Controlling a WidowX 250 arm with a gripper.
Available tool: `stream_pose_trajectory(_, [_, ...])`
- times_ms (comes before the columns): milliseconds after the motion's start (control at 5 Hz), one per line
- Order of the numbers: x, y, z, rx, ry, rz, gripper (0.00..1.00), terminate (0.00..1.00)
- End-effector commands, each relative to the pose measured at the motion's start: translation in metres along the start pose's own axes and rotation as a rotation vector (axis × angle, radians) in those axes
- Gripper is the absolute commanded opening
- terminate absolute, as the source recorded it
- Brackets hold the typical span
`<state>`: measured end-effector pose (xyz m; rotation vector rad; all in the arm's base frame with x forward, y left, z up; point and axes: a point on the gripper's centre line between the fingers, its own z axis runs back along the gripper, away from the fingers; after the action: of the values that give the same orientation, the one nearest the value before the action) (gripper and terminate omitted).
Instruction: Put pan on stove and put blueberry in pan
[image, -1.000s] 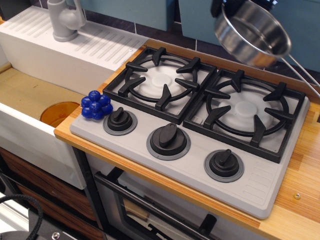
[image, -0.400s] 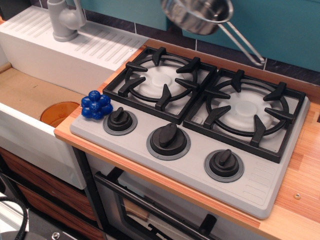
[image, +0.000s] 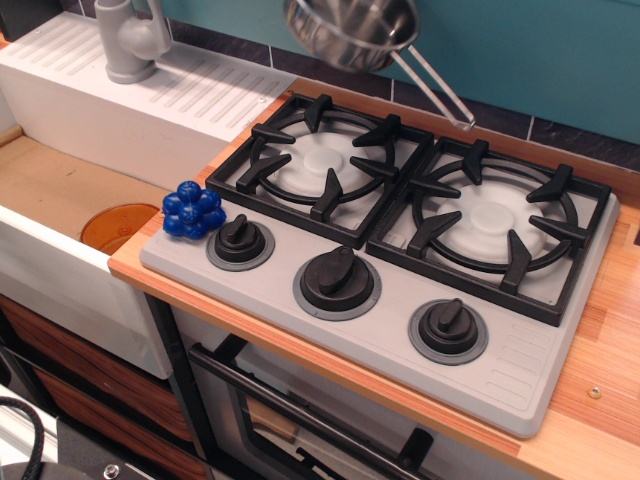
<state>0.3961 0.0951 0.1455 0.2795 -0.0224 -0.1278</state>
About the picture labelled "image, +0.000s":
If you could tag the black middle stove knob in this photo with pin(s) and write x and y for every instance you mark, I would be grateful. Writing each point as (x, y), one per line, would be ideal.
(337, 286)

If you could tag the black stove knob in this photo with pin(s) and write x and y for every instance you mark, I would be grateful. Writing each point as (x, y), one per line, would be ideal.
(337, 286)
(448, 332)
(240, 245)

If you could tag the black oven door handle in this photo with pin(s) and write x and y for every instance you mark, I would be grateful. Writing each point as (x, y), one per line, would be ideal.
(222, 364)

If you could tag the black burner grate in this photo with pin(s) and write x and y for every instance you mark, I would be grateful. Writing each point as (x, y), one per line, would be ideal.
(517, 235)
(315, 170)

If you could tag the stainless steel pan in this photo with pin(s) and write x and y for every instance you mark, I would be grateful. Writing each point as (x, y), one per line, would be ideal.
(369, 36)

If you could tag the black right stove knob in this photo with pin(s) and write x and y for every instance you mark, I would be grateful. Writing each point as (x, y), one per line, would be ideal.
(448, 332)

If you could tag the black left stove knob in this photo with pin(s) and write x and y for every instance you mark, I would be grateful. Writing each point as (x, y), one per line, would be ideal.
(240, 245)

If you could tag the grey toy faucet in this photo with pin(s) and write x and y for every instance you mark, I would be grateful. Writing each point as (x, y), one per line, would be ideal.
(131, 44)

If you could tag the oven door with window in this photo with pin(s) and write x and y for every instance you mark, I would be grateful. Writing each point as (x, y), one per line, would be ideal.
(295, 424)

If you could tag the orange plastic plate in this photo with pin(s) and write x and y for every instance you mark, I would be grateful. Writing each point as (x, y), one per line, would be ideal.
(112, 228)

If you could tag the black left burner grate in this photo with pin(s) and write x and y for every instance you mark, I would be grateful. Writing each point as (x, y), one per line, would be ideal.
(315, 170)

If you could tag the white toy sink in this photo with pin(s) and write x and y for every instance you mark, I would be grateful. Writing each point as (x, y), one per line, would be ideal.
(74, 143)

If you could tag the blue toy blueberry cluster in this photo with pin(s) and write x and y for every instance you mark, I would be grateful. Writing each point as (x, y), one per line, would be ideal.
(192, 212)

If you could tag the black right burner grate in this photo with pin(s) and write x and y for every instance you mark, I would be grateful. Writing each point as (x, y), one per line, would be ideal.
(517, 235)

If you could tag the grey toy stove top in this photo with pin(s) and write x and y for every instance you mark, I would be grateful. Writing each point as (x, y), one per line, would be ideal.
(509, 385)

